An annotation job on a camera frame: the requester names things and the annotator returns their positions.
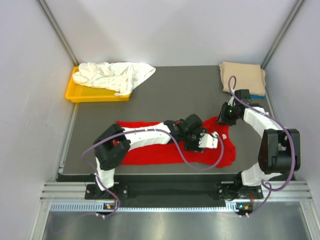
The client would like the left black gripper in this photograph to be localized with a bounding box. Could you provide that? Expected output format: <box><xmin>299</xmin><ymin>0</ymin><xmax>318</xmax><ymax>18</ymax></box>
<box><xmin>182</xmin><ymin>128</ymin><xmax>207</xmax><ymax>153</ymax></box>

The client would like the red t-shirt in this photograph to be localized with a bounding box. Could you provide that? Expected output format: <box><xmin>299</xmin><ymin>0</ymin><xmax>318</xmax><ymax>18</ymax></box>
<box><xmin>121</xmin><ymin>116</ymin><xmax>236</xmax><ymax>168</ymax></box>

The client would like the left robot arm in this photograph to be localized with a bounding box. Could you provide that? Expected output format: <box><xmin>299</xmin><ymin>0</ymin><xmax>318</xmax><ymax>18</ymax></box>
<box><xmin>94</xmin><ymin>114</ymin><xmax>217</xmax><ymax>199</ymax></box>

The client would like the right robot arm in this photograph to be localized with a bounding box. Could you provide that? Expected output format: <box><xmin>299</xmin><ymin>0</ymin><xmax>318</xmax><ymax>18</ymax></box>
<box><xmin>216</xmin><ymin>89</ymin><xmax>301</xmax><ymax>198</ymax></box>

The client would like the folded blue t-shirt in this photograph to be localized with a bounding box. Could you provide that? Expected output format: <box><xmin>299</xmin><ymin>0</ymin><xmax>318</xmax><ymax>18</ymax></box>
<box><xmin>250</xmin><ymin>95</ymin><xmax>265</xmax><ymax>99</ymax></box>

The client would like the folded beige t-shirt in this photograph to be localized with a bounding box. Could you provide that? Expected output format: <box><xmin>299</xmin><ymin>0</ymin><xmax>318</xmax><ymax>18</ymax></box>
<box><xmin>219</xmin><ymin>61</ymin><xmax>266</xmax><ymax>97</ymax></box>

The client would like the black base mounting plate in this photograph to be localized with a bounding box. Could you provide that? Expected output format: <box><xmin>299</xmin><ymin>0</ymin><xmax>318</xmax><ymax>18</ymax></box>
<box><xmin>84</xmin><ymin>173</ymin><xmax>263</xmax><ymax>207</ymax></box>

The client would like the white t-shirt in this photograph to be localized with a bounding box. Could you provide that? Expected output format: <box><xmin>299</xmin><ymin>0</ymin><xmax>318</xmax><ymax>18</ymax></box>
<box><xmin>72</xmin><ymin>62</ymin><xmax>156</xmax><ymax>97</ymax></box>

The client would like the yellow plastic bin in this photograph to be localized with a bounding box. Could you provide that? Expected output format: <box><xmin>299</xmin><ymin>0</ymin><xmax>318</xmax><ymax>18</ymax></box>
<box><xmin>65</xmin><ymin>66</ymin><xmax>131</xmax><ymax>103</ymax></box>

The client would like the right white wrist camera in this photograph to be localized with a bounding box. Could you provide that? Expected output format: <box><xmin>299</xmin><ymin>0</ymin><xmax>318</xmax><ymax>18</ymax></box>
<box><xmin>227</xmin><ymin>96</ymin><xmax>237</xmax><ymax>107</ymax></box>

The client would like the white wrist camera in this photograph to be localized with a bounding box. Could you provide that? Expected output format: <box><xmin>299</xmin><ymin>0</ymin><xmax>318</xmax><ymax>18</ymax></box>
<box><xmin>198</xmin><ymin>132</ymin><xmax>219</xmax><ymax>149</ymax></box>
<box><xmin>227</xmin><ymin>96</ymin><xmax>237</xmax><ymax>107</ymax></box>

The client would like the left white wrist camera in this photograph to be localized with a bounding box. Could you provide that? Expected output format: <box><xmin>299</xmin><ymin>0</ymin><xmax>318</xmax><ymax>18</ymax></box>
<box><xmin>198</xmin><ymin>132</ymin><xmax>219</xmax><ymax>149</ymax></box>

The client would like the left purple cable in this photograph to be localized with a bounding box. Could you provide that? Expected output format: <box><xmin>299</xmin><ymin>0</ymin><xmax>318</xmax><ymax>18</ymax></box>
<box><xmin>81</xmin><ymin>128</ymin><xmax>225</xmax><ymax>218</ymax></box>

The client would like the purple cable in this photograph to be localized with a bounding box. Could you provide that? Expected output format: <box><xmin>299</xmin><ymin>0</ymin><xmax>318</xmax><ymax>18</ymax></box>
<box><xmin>228</xmin><ymin>75</ymin><xmax>296</xmax><ymax>218</ymax></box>
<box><xmin>81</xmin><ymin>128</ymin><xmax>225</xmax><ymax>218</ymax></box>

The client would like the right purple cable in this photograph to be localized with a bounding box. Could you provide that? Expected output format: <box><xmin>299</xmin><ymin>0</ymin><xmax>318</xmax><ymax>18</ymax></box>
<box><xmin>228</xmin><ymin>75</ymin><xmax>296</xmax><ymax>218</ymax></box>

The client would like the slotted grey cable duct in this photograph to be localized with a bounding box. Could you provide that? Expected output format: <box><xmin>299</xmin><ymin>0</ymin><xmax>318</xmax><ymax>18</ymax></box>
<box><xmin>50</xmin><ymin>202</ymin><xmax>252</xmax><ymax>213</ymax></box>

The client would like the aluminium frame rail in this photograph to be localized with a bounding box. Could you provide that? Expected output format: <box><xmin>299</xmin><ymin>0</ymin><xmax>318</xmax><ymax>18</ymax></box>
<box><xmin>40</xmin><ymin>181</ymin><xmax>320</xmax><ymax>240</ymax></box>

